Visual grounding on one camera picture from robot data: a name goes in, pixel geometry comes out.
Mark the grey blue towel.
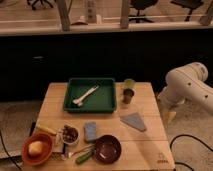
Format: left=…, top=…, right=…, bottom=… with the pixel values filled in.
left=120, top=113, right=146, bottom=132

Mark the yellow fruit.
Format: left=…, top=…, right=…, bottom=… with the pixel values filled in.
left=28, top=141, right=44, bottom=157

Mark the blue sponge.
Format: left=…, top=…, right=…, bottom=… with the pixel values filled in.
left=84, top=122, right=97, bottom=142

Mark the black cable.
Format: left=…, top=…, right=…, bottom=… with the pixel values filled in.
left=0, top=129, right=23, bottom=171
left=169, top=133, right=213, bottom=171

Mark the green plastic tray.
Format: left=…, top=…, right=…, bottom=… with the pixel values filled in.
left=63, top=78, right=117, bottom=113

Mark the yellow banana toy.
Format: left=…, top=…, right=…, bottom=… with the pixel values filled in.
left=36, top=125, right=57, bottom=135

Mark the wooden post left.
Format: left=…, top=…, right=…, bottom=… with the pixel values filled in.
left=56, top=0, right=70, bottom=31

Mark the orange bowl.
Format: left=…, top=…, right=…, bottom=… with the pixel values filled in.
left=21, top=133, right=54, bottom=166

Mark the white cup with brown contents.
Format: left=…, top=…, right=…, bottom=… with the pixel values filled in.
left=61, top=125, right=79, bottom=146

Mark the green cucumber toy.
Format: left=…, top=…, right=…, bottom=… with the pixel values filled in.
left=75, top=150, right=93, bottom=165

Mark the green cup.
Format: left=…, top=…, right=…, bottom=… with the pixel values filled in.
left=124, top=78, right=135, bottom=89

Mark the dark purple bowl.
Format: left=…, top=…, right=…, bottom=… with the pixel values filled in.
left=94, top=135, right=122, bottom=164

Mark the black cable right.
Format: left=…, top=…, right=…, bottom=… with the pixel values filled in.
left=169, top=133, right=213, bottom=171

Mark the black office chair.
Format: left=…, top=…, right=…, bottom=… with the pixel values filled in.
left=129, top=0, right=158, bottom=23
left=26, top=0, right=54, bottom=11

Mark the black office chair left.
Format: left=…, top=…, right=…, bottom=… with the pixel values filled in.
left=26, top=0, right=54, bottom=11

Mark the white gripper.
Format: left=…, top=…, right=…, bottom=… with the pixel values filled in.
left=159, top=96, right=184, bottom=125

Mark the wooden post middle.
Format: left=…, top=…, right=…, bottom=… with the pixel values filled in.
left=120, top=0, right=131, bottom=29

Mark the wooden post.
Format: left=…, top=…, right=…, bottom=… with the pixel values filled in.
left=120, top=0, right=131, bottom=29
left=56, top=0, right=70, bottom=31

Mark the black cable left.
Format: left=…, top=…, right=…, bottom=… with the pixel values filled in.
left=0, top=129, right=23, bottom=171

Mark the white bone-shaped tool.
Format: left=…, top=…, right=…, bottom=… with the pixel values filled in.
left=72, top=85, right=99, bottom=106

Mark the dark grey cup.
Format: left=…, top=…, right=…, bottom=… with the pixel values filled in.
left=123, top=89, right=134, bottom=104

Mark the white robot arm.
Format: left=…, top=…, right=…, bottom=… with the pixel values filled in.
left=158, top=62, right=213, bottom=125

